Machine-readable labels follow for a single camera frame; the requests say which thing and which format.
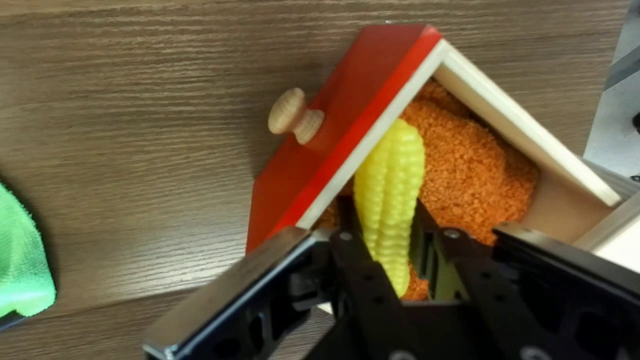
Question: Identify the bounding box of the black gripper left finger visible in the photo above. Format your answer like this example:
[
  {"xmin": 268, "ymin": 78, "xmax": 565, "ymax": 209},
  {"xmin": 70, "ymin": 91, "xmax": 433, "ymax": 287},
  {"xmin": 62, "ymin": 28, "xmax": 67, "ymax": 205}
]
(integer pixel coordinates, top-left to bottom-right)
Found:
[{"xmin": 327, "ymin": 199, "xmax": 402, "ymax": 317}]

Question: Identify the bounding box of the green towel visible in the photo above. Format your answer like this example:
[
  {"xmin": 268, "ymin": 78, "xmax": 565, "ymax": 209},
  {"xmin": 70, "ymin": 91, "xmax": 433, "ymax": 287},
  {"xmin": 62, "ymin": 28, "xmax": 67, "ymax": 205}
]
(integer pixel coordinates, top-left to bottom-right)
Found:
[{"xmin": 0, "ymin": 187, "xmax": 57, "ymax": 319}]

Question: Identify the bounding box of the yellow toy corn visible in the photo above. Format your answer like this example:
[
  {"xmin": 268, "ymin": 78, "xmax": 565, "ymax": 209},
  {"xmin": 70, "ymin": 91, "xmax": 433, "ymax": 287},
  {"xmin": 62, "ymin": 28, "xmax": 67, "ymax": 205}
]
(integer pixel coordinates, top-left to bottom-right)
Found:
[{"xmin": 353, "ymin": 121, "xmax": 427, "ymax": 296}]

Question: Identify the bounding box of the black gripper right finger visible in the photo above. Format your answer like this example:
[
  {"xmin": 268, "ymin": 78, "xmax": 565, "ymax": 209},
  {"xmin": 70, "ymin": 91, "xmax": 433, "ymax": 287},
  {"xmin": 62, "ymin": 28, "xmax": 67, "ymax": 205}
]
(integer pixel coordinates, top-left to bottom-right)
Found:
[{"xmin": 406, "ymin": 205, "xmax": 526, "ymax": 314}]

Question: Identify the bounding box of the wooden box with red drawer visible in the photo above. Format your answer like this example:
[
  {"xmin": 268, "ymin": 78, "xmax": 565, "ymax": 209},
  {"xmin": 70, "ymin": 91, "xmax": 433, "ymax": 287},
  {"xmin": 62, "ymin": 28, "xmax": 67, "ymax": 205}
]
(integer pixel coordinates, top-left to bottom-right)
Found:
[{"xmin": 246, "ymin": 25, "xmax": 640, "ymax": 269}]

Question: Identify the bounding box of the brown wooden desk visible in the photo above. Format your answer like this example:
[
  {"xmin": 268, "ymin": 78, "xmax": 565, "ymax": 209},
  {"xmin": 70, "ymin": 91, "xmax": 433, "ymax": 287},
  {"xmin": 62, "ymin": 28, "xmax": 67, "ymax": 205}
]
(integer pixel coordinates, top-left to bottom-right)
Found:
[{"xmin": 0, "ymin": 0, "xmax": 628, "ymax": 360}]

